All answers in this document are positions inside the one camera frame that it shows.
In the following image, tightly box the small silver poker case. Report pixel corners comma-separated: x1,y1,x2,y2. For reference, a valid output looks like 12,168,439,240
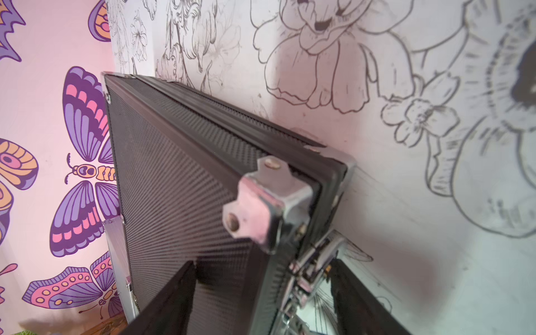
103,215,140,324

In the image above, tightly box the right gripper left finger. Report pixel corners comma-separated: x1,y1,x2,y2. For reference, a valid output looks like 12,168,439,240
121,261,196,335

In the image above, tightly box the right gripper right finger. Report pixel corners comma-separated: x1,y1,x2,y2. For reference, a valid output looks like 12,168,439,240
328,259,410,335

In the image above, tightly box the black poker case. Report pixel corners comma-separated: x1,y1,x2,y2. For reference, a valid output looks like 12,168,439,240
103,73,355,334

